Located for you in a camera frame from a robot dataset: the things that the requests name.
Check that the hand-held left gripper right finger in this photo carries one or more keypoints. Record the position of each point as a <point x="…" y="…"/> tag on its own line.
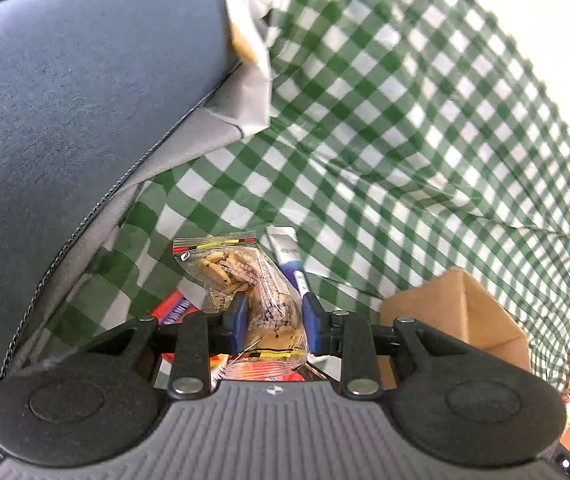
<point x="311" y="322"/>

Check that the clear bag of crackers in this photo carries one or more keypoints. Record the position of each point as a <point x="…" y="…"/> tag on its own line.
<point x="270" y="305"/>

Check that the green checked cloth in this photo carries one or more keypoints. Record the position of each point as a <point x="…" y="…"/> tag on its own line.
<point x="390" y="135"/>

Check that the brown cardboard box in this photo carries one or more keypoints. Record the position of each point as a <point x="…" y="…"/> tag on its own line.
<point x="455" y="315"/>

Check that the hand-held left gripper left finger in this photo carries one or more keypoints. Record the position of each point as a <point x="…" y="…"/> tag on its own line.
<point x="239" y="322"/>

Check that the purple stick packet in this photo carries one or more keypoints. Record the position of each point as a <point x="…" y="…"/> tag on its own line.
<point x="290" y="255"/>

